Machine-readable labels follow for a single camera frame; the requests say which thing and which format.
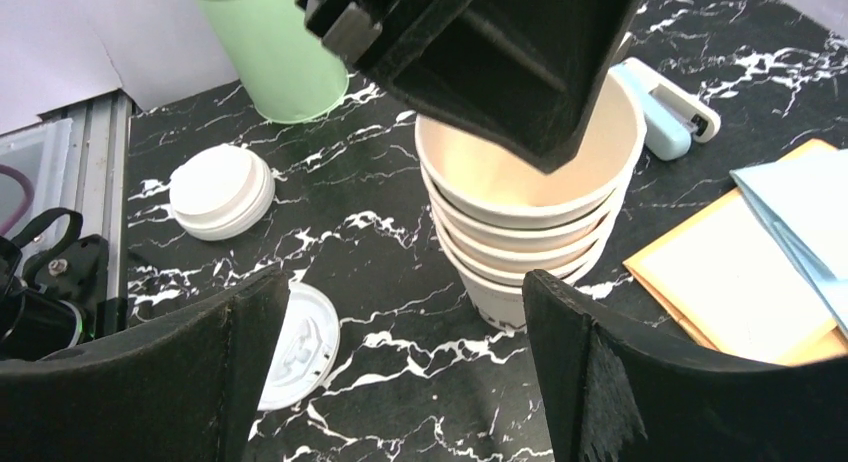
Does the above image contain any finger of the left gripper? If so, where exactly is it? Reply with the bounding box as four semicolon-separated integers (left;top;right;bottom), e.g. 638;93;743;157
393;0;643;174
294;0;491;95

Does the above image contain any clear plastic cup lid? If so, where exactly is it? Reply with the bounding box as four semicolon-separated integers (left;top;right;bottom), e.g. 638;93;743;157
258;282;340;412

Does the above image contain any orange envelope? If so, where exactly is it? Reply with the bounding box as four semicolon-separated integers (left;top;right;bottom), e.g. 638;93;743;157
625;139;847;365

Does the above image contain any green cup of straws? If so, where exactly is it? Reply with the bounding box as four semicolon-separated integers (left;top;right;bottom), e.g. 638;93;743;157
195;0;349;124

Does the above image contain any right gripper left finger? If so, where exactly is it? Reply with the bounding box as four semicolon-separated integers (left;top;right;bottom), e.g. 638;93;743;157
1;267;289;461

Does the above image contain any light blue envelope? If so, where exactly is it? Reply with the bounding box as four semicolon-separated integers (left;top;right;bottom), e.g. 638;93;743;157
730;149;847;334

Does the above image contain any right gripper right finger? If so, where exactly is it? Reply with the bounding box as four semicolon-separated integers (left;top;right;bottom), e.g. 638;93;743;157
522;270;847;461

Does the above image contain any stack of white paper cups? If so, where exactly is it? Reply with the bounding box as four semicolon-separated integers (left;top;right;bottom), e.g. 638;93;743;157
414;70;647;331

